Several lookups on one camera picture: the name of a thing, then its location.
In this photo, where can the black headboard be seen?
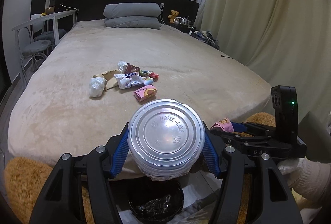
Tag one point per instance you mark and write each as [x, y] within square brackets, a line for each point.
[93, 9]

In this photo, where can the black trash bin bag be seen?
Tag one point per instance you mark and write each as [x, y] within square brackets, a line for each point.
[157, 201]

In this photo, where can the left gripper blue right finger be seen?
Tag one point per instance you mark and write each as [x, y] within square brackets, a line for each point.
[211, 156]

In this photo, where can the lower grey pillow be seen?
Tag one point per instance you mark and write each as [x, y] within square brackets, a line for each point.
[133, 22]

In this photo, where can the pink yellow snack box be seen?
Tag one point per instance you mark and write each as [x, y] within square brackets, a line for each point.
[145, 93]

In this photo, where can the clear plastic jar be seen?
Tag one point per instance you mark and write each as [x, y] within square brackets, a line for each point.
[165, 138]

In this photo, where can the white crumpled wrapper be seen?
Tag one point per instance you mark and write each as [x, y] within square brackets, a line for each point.
[130, 80]

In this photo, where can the grey pillow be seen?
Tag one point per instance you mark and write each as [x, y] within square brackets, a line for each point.
[129, 9]
[133, 22]

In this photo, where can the white plastic bag ball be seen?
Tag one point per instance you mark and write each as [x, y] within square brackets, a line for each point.
[96, 87]

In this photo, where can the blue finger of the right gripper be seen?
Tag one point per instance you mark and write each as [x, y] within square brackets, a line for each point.
[242, 127]
[225, 137]

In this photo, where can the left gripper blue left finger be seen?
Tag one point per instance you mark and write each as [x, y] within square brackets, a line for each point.
[118, 150]

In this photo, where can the green candy wrapper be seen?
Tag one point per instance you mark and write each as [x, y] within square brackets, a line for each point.
[144, 73]

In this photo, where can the dark foil snack wrapper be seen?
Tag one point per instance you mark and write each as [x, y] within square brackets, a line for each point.
[127, 68]

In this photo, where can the pink carton box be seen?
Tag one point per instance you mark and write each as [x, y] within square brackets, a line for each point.
[223, 125]

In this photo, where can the right hand white glove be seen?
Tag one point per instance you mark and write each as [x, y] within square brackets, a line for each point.
[309, 179]

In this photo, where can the upper grey pillow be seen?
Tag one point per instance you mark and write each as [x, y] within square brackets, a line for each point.
[129, 9]

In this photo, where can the brown paper bag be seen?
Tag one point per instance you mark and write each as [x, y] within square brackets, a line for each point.
[111, 81]

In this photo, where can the yellow teddy bear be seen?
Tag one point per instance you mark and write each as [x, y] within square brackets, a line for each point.
[173, 15]

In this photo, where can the light blue small packet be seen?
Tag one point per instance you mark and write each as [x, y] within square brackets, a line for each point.
[148, 81]

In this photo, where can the cream curtain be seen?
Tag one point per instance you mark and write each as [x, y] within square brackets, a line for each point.
[286, 42]

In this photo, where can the pile of clothes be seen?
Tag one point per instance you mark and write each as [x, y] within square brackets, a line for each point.
[205, 37]

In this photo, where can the red candy wrapper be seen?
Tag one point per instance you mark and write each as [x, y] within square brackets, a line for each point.
[153, 76]

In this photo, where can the grey cushioned chair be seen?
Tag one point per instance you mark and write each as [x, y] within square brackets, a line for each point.
[30, 51]

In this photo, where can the white side table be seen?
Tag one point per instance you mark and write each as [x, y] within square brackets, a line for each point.
[43, 20]

